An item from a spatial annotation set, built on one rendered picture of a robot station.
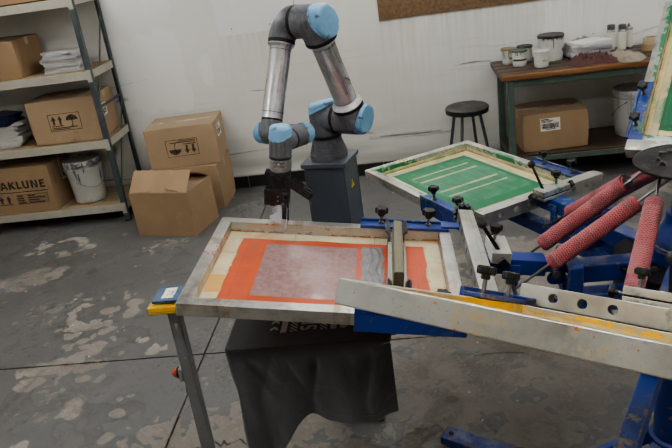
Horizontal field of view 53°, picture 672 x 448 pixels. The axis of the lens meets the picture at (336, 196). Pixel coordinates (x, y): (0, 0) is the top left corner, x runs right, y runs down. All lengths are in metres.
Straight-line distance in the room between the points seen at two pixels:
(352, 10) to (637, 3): 2.25
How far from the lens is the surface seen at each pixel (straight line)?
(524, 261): 2.08
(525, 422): 3.12
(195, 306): 1.88
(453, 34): 5.73
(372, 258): 2.17
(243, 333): 2.08
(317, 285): 2.02
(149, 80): 6.10
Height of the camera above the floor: 2.02
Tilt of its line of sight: 21 degrees down
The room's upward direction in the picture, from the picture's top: 8 degrees counter-clockwise
